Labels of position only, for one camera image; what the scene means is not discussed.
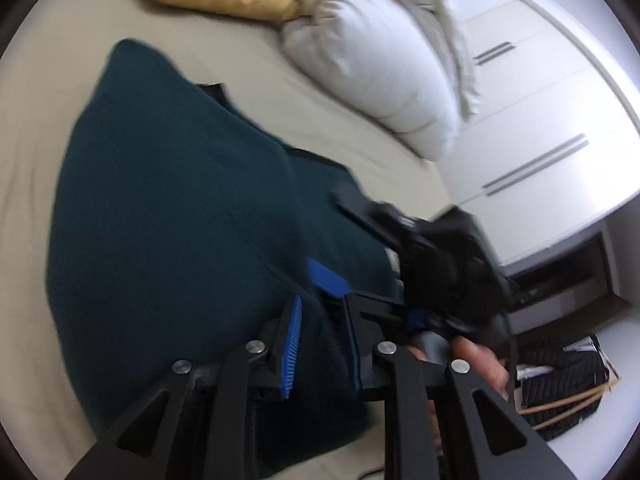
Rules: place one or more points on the dark green sweater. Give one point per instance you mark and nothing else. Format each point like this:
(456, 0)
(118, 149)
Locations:
(190, 220)

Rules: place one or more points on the bed with beige sheet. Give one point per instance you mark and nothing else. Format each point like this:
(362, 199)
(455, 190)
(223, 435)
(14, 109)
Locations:
(60, 60)

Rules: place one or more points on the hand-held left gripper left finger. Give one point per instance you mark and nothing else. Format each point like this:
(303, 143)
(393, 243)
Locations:
(292, 350)

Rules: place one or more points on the white wardrobe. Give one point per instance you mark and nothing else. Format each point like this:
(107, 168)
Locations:
(540, 120)

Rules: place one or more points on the person's right hand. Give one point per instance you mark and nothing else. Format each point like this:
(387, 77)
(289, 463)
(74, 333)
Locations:
(482, 366)

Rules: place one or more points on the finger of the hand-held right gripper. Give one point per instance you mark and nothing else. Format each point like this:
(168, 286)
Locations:
(380, 217)
(327, 280)

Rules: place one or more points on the thin wooden stick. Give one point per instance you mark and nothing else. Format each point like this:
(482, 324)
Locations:
(570, 397)

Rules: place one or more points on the black quilted bag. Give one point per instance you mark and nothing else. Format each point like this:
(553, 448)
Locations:
(560, 375)

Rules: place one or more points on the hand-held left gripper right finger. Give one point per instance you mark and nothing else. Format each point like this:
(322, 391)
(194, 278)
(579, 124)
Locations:
(354, 355)

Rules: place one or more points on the white pillow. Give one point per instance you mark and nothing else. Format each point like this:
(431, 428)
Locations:
(370, 60)

